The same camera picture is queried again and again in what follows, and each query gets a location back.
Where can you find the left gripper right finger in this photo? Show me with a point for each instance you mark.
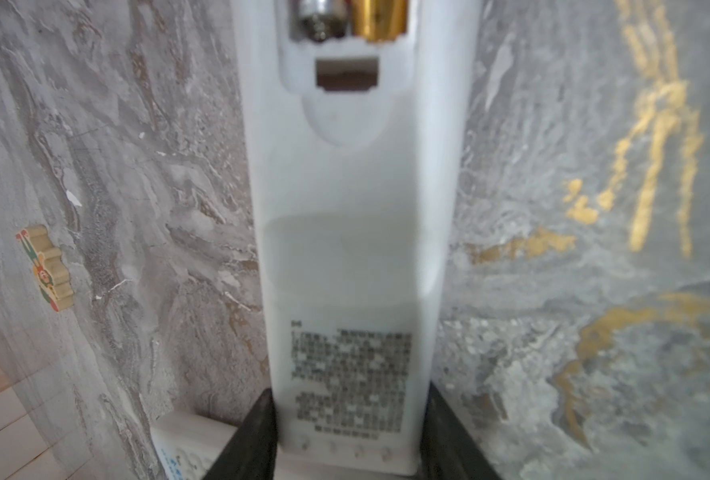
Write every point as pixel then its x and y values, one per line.
pixel 447 450

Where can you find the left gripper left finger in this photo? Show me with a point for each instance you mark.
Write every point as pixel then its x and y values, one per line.
pixel 251 453

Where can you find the white remote control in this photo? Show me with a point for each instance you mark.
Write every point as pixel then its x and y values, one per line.
pixel 353 150
pixel 187 444

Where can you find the gold battery in remote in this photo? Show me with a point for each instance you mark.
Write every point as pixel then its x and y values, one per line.
pixel 375 21

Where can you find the small yellow wooden piece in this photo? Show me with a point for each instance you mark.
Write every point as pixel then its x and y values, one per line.
pixel 51 276

